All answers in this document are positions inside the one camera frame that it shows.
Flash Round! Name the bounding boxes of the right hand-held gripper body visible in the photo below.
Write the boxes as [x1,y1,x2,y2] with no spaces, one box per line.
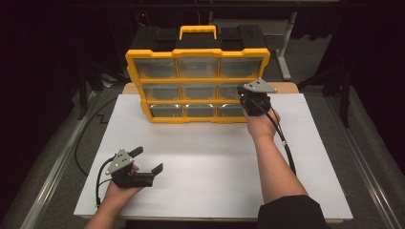
[237,77,278,117]

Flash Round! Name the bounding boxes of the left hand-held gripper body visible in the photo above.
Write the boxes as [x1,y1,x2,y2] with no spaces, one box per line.
[104,148,155,189]

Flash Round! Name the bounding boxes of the yellow organizer case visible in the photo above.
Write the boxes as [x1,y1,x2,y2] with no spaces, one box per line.
[124,24,271,125]

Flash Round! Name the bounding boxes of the person's right hand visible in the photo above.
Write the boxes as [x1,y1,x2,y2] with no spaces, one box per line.
[242,105,282,141]

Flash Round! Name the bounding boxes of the person's left hand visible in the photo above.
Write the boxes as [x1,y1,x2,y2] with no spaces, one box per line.
[100,163,144,208]

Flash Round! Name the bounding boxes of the wooden table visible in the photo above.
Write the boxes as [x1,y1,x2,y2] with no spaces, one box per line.
[79,81,352,224]

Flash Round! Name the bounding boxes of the white board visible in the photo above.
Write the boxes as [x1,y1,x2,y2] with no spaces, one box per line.
[74,93,353,221]

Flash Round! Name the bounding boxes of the grey metal stand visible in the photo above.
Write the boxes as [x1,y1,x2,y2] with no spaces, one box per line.
[275,10,299,82]

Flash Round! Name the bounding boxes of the black stand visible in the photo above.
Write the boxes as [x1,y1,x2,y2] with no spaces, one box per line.
[75,61,130,121]
[297,65,352,129]

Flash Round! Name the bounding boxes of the person's black sleeve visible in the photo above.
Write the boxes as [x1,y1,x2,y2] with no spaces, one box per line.
[255,194,330,229]

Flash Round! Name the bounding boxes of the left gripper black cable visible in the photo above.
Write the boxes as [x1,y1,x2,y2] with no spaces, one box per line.
[95,156,117,208]

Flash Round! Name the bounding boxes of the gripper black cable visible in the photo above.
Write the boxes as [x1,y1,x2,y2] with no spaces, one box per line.
[243,94,298,177]
[95,156,117,208]

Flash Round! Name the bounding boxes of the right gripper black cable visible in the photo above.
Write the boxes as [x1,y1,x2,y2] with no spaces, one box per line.
[243,94,298,177]

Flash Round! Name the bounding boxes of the black floor cable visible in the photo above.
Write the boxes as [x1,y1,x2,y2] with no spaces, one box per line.
[74,96,119,177]

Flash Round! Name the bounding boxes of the aluminium floor rail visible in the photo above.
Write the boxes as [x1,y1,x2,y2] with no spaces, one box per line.
[19,92,100,229]
[324,94,403,229]

